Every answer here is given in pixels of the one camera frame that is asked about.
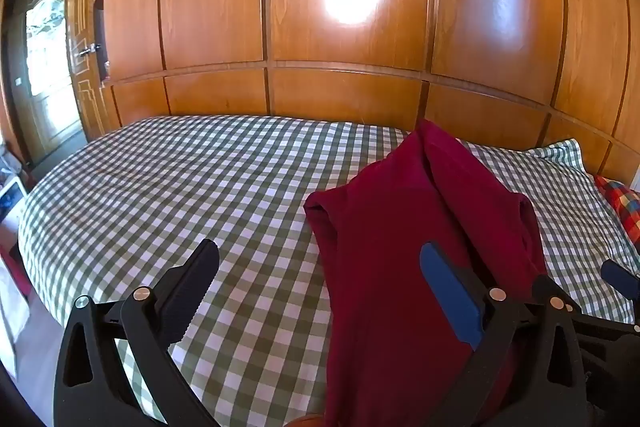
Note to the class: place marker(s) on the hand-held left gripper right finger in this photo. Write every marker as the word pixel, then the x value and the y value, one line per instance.
pixel 450 292

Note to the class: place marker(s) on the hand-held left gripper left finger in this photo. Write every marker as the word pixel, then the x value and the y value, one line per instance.
pixel 192 279

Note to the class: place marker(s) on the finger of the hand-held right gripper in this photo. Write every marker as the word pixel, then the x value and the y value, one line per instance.
pixel 610 324
pixel 622 282

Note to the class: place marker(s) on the dark red garment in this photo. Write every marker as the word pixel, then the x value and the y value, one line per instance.
pixel 390 227

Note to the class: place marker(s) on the person's black clothing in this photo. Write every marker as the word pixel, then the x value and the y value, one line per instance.
pixel 612 382

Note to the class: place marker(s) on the colourful plaid pillow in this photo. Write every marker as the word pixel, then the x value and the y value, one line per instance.
pixel 622 207

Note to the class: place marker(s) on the green checked pillow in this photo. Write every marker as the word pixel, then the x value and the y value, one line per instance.
pixel 575 207

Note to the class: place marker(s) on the white box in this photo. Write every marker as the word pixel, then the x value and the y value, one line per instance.
pixel 11 199

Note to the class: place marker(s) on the carved wooden door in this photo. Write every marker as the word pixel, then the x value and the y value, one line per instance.
pixel 85 97

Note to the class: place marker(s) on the glass entrance door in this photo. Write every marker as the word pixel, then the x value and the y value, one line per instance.
pixel 45 52

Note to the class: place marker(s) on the wooden wardrobe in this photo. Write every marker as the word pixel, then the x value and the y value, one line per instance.
pixel 215 7

